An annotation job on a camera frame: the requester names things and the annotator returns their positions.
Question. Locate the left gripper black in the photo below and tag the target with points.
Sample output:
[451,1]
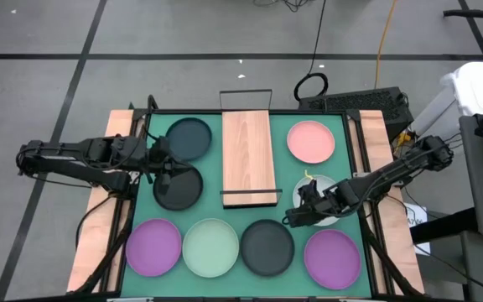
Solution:
[159,153]

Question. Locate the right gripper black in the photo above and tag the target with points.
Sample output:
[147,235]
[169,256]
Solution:
[321,197]

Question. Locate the black plate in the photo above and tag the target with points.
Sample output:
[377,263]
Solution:
[183,193]
[267,247]

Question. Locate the white plate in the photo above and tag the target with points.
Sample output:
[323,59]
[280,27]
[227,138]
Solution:
[323,182]

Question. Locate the dark teal plate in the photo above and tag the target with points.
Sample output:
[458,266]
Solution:
[191,136]

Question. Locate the purple plate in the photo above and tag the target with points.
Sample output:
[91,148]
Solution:
[153,247]
[332,259]

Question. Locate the pink plate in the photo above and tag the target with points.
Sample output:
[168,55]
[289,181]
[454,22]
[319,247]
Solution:
[310,142]

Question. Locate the light green plate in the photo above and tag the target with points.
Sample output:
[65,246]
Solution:
[210,247]

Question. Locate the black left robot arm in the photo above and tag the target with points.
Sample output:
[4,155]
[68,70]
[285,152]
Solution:
[78,149]

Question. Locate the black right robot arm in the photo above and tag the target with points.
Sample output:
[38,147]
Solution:
[392,168]

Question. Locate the wooden dish rack board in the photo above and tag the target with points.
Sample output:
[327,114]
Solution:
[247,155]

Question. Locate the green table mat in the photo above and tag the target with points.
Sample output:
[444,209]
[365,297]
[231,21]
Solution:
[224,287]

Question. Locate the white paper sheet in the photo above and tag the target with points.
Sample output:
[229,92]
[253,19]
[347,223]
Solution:
[417,218]

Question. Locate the black cart base beam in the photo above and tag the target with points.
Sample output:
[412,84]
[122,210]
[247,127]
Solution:
[443,226]

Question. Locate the white cloth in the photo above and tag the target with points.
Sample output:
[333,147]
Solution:
[480,86]

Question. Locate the black metal bar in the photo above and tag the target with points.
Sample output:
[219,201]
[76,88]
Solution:
[476,14]

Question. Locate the black table frame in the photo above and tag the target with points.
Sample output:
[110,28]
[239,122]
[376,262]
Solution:
[352,115]

